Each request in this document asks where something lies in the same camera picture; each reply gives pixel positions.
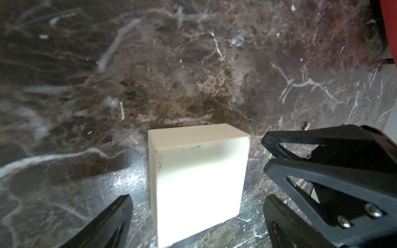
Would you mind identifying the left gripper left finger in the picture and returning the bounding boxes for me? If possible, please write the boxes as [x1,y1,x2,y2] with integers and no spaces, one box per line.
[62,194,133,248]

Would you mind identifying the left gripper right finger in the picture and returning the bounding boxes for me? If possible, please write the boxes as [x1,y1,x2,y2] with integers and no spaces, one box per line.
[263,195,334,248]

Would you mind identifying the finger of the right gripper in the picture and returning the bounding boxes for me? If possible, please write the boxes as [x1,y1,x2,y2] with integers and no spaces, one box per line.
[264,159,397,246]
[261,125,397,167]

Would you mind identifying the small gold earring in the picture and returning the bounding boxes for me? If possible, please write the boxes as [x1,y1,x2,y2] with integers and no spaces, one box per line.
[303,122,311,131]

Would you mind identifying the cream drawer jewelry box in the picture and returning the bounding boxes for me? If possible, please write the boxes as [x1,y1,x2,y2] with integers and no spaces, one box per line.
[148,124,251,248]

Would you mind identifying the red polka dot toaster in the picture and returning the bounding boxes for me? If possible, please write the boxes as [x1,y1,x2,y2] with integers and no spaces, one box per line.
[380,0,397,65]

